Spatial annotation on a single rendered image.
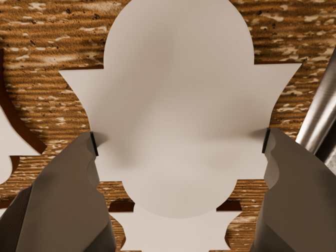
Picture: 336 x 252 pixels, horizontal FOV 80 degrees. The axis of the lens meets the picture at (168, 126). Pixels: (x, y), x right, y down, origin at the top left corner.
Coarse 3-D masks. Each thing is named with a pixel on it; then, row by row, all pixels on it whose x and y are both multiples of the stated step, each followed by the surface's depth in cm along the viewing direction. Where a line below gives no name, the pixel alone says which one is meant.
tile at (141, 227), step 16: (112, 208) 19; (128, 208) 19; (224, 208) 19; (240, 208) 19; (128, 224) 20; (144, 224) 20; (160, 224) 20; (176, 224) 20; (192, 224) 20; (208, 224) 20; (224, 224) 20; (128, 240) 22; (144, 240) 22; (160, 240) 22; (176, 240) 22; (192, 240) 22; (208, 240) 22; (224, 240) 22
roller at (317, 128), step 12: (324, 72) 15; (324, 84) 15; (324, 96) 15; (312, 108) 16; (324, 108) 16; (312, 120) 17; (324, 120) 16; (300, 132) 17; (312, 132) 17; (324, 132) 17; (300, 144) 18; (312, 144) 18
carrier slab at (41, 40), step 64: (0, 0) 10; (64, 0) 10; (128, 0) 10; (256, 0) 10; (320, 0) 10; (64, 64) 12; (320, 64) 12; (64, 128) 15; (0, 192) 19; (256, 192) 19
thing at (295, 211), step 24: (264, 144) 11; (288, 144) 10; (288, 168) 8; (312, 168) 8; (288, 192) 7; (312, 192) 7; (264, 216) 6; (288, 216) 6; (312, 216) 6; (264, 240) 6; (288, 240) 6; (312, 240) 6
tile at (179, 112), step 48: (144, 0) 9; (192, 0) 9; (144, 48) 10; (192, 48) 10; (240, 48) 10; (96, 96) 11; (144, 96) 11; (192, 96) 11; (240, 96) 11; (96, 144) 12; (144, 144) 12; (192, 144) 12; (240, 144) 12; (144, 192) 14; (192, 192) 14
